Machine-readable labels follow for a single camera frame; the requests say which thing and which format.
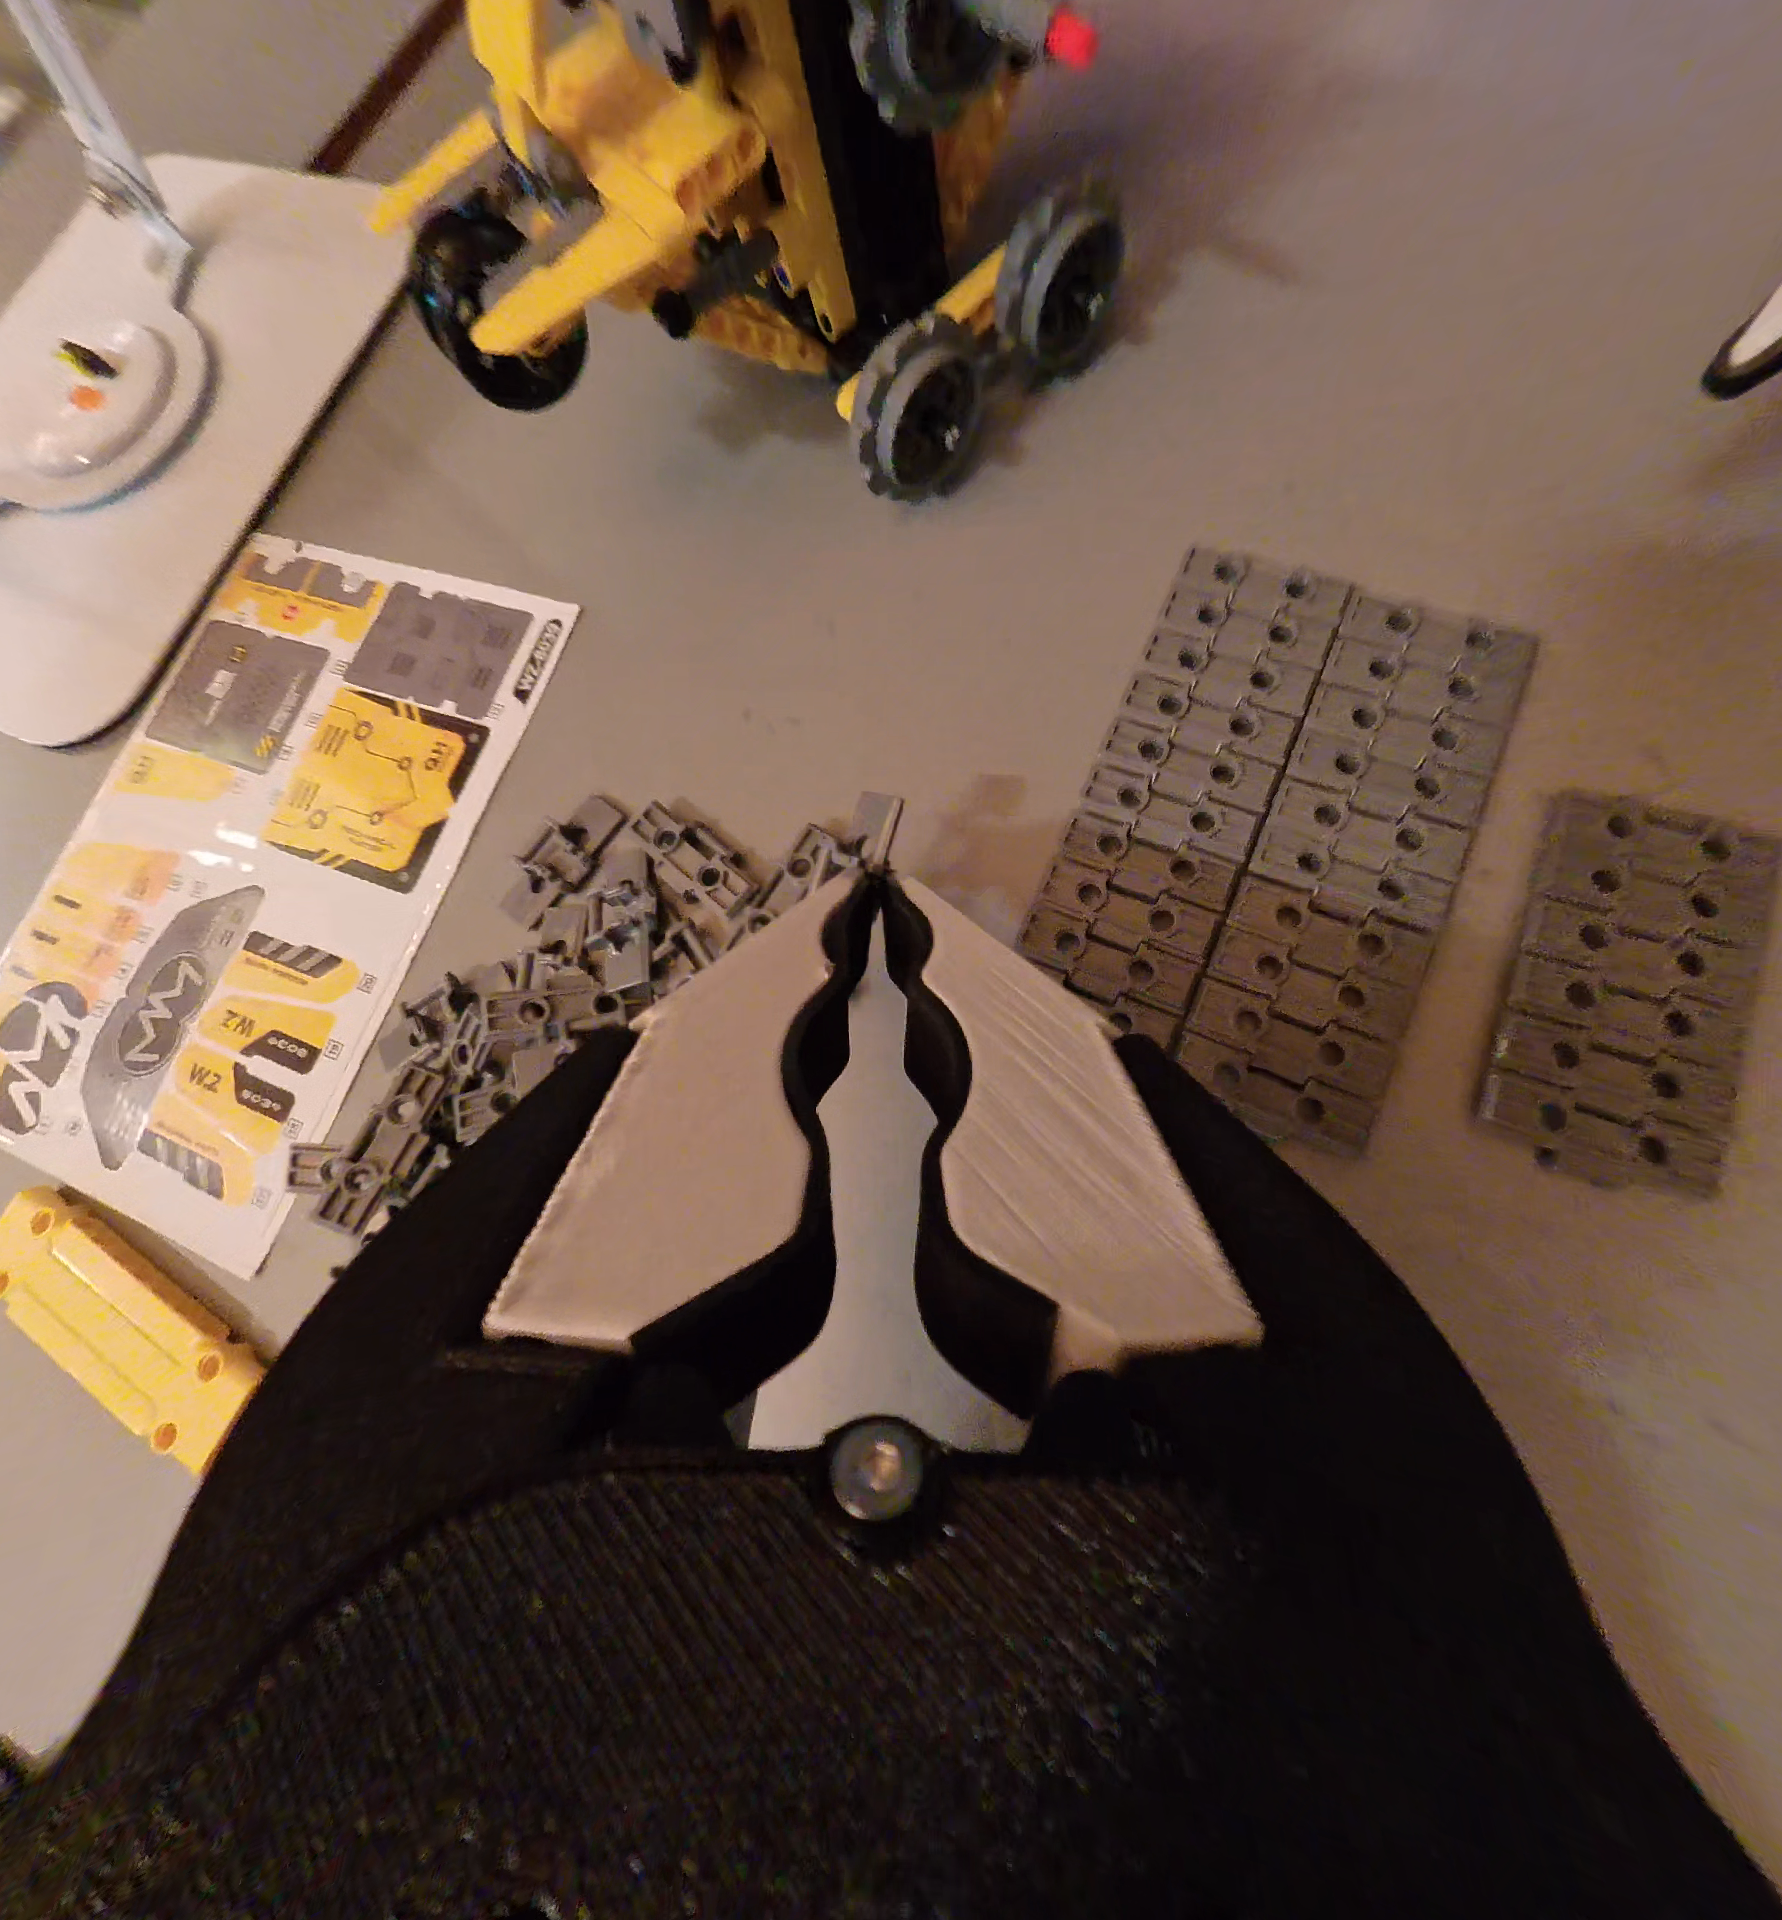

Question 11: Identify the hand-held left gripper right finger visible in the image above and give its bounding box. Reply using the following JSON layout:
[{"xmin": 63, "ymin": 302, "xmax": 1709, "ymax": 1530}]
[{"xmin": 878, "ymin": 871, "xmax": 1269, "ymax": 1381}]

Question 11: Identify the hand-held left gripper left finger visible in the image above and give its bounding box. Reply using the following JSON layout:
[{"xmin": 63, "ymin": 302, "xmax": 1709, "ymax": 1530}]
[{"xmin": 482, "ymin": 867, "xmax": 886, "ymax": 1355}]

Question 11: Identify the short dark grey track strip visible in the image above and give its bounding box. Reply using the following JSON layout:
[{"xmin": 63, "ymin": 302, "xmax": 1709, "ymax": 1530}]
[{"xmin": 1476, "ymin": 790, "xmax": 1782, "ymax": 1197}]

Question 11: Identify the pile of loose track links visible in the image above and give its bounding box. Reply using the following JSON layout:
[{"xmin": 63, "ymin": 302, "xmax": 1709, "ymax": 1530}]
[{"xmin": 288, "ymin": 795, "xmax": 862, "ymax": 1239}]

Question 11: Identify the yellow black sticker sheet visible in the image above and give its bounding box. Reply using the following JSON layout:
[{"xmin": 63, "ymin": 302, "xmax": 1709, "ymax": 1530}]
[{"xmin": 0, "ymin": 533, "xmax": 582, "ymax": 1282}]

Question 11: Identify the long yellow brick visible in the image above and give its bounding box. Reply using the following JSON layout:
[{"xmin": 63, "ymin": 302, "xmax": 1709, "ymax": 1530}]
[{"xmin": 0, "ymin": 1185, "xmax": 271, "ymax": 1478}]

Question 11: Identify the white book stand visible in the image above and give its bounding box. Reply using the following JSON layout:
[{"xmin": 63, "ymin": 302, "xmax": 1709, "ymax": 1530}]
[{"xmin": 0, "ymin": 0, "xmax": 422, "ymax": 751}]

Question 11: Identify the yellow black brick vehicle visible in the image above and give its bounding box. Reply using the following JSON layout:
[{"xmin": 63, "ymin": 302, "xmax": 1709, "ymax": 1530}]
[{"xmin": 373, "ymin": 0, "xmax": 1134, "ymax": 503}]

